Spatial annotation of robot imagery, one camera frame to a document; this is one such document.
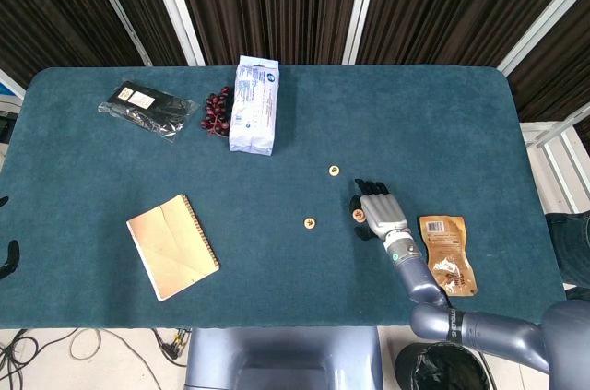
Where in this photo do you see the black item in clear bag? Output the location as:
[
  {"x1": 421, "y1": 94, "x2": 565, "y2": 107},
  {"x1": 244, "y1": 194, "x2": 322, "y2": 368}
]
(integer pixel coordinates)
[{"x1": 97, "y1": 79, "x2": 200, "y2": 144}]

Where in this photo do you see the black trash bag bin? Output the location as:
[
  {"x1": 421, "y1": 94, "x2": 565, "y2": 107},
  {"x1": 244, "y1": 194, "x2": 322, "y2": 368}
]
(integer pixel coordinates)
[{"x1": 395, "y1": 342, "x2": 490, "y2": 390}]

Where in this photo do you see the white blue board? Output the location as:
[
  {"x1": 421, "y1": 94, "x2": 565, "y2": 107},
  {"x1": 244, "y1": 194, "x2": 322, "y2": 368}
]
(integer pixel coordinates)
[{"x1": 0, "y1": 67, "x2": 27, "y2": 100}]

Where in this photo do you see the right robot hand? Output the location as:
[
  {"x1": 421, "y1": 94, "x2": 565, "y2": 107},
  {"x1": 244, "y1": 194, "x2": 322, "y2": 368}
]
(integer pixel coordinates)
[{"x1": 348, "y1": 177, "x2": 411, "y2": 242}]

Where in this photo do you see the white partition post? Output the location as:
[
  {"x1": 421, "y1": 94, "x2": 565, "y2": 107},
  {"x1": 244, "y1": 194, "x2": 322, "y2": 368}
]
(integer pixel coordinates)
[
  {"x1": 341, "y1": 0, "x2": 384, "y2": 66},
  {"x1": 496, "y1": 0, "x2": 590, "y2": 77},
  {"x1": 142, "y1": 0, "x2": 207, "y2": 67},
  {"x1": 78, "y1": 0, "x2": 154, "y2": 67}
]

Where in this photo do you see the black plug cable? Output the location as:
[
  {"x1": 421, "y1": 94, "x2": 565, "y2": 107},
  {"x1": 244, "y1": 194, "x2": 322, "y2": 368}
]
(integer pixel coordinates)
[{"x1": 154, "y1": 327, "x2": 191, "y2": 368}]

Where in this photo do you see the grey floor cable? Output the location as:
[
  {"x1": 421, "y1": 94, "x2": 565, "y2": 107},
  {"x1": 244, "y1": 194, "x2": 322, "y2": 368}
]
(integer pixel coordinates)
[{"x1": 68, "y1": 327, "x2": 162, "y2": 390}]

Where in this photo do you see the white metal frame rack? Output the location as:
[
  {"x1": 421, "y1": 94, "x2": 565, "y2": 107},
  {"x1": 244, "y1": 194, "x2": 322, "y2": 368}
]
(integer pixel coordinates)
[{"x1": 519, "y1": 101, "x2": 590, "y2": 216}]

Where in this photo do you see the white tissue pack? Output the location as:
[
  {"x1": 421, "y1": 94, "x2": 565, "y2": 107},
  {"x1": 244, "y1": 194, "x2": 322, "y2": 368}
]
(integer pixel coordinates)
[{"x1": 228, "y1": 54, "x2": 281, "y2": 156}]

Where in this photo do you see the blue-grey robot torso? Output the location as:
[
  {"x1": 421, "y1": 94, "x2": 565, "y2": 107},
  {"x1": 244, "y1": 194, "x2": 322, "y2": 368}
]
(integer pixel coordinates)
[{"x1": 183, "y1": 327, "x2": 384, "y2": 390}]

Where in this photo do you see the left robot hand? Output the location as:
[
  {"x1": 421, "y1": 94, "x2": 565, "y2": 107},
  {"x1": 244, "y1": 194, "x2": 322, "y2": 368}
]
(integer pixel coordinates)
[{"x1": 0, "y1": 195, "x2": 21, "y2": 281}]

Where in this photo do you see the dark brown curtain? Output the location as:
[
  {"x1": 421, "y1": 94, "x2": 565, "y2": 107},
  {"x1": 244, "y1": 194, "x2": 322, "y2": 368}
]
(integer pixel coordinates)
[{"x1": 0, "y1": 0, "x2": 590, "y2": 122}]

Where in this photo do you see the dark red grape bunch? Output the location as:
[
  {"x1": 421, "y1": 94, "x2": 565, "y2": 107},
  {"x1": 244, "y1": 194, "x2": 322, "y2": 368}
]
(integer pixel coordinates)
[{"x1": 199, "y1": 85, "x2": 232, "y2": 137}]

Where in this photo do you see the brown snack pouch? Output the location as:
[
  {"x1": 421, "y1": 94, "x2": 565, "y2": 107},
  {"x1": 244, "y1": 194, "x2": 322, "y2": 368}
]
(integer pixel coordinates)
[{"x1": 418, "y1": 214, "x2": 478, "y2": 298}]

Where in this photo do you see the black floor cable tangle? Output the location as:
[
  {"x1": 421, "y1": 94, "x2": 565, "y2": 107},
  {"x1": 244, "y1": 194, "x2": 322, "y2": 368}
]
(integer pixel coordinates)
[{"x1": 0, "y1": 328, "x2": 42, "y2": 390}]

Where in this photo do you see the blue jeans leg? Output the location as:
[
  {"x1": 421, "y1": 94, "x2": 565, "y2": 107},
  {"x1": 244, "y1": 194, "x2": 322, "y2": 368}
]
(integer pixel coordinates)
[{"x1": 546, "y1": 212, "x2": 590, "y2": 290}]

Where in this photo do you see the black equipment box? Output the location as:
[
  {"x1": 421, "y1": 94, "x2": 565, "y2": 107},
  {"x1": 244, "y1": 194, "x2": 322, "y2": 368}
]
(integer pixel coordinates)
[{"x1": 0, "y1": 101, "x2": 22, "y2": 145}]

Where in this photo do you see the yellow spiral notebook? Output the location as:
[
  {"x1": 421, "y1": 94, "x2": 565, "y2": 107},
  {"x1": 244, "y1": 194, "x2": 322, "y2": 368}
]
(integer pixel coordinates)
[{"x1": 125, "y1": 194, "x2": 221, "y2": 302}]

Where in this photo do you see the teal table cloth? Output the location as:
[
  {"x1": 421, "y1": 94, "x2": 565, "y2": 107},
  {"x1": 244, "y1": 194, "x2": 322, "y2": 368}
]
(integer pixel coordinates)
[{"x1": 0, "y1": 65, "x2": 568, "y2": 331}]

